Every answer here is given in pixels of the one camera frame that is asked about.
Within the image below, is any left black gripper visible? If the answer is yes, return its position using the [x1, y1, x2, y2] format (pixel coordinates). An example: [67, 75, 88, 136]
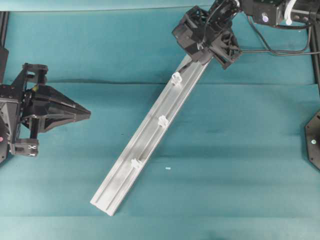
[0, 63, 91, 157]

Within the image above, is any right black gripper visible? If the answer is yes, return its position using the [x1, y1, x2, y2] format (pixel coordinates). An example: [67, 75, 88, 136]
[172, 0, 242, 69]

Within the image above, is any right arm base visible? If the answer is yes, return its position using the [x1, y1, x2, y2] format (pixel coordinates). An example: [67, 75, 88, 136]
[304, 111, 320, 170]

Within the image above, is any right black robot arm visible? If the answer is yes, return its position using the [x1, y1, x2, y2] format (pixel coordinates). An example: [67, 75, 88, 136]
[172, 0, 320, 69]

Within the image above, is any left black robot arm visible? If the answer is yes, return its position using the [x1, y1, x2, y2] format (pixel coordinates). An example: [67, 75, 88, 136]
[0, 63, 91, 162]

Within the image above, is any far white zip-tie ring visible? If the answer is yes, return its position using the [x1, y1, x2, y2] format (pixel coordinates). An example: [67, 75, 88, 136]
[171, 71, 182, 86]

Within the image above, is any silver aluminium rail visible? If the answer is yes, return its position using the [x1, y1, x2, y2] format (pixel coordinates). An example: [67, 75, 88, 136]
[90, 55, 208, 216]

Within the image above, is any left black frame post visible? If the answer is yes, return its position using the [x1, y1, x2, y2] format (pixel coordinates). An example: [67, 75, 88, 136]
[0, 11, 10, 84]

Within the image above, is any black frame post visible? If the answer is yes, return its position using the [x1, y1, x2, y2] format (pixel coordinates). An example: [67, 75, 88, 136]
[0, 11, 10, 84]
[306, 24, 320, 85]

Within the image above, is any right black frame post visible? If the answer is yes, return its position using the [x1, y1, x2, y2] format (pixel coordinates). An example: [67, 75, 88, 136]
[306, 24, 320, 85]

